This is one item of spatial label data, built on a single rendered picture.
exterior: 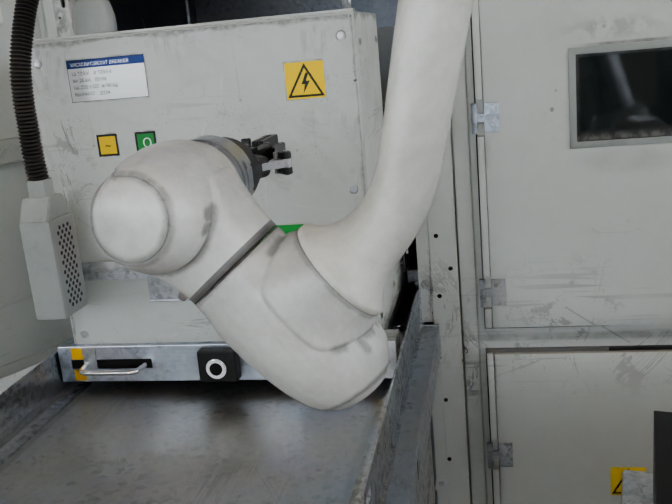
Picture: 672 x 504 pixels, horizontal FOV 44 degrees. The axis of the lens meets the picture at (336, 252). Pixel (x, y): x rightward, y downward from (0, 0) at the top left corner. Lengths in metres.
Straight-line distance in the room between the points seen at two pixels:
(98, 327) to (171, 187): 0.72
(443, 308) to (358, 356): 0.80
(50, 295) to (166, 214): 0.61
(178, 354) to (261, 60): 0.46
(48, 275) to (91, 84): 0.28
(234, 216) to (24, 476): 0.59
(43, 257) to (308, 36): 0.48
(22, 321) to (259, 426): 0.58
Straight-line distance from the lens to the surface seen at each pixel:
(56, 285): 1.24
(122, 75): 1.25
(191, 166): 0.69
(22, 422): 1.33
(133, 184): 0.66
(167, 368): 1.33
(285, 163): 0.91
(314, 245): 0.69
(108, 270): 1.28
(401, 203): 0.68
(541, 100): 1.40
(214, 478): 1.07
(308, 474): 1.05
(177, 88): 1.22
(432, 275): 1.48
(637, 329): 1.52
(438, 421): 1.58
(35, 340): 1.62
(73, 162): 1.31
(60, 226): 1.24
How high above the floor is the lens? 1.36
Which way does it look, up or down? 14 degrees down
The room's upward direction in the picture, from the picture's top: 5 degrees counter-clockwise
